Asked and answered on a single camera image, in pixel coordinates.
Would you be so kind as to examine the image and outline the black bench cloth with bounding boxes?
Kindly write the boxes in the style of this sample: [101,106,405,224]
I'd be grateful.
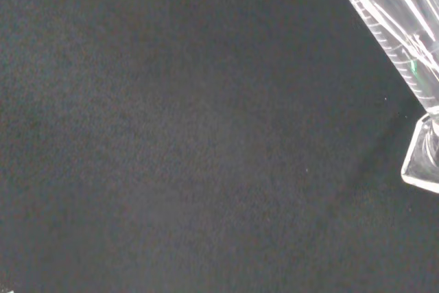
[0,0,439,293]

